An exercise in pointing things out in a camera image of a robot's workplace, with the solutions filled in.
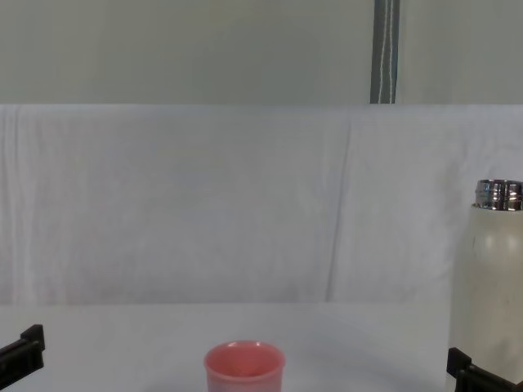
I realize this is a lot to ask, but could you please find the white table cloth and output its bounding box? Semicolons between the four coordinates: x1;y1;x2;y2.
0;102;523;392

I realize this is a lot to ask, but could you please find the cream vacuum bottle steel neck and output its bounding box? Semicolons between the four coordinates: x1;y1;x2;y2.
445;178;523;392

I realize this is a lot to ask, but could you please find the pink cup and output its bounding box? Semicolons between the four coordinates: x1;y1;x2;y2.
203;340;286;392

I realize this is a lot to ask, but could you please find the white curtain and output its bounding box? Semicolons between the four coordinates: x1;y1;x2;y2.
0;0;377;106
394;0;523;106

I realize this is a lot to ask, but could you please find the grey striped post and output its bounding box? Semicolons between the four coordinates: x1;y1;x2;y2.
369;0;400;105

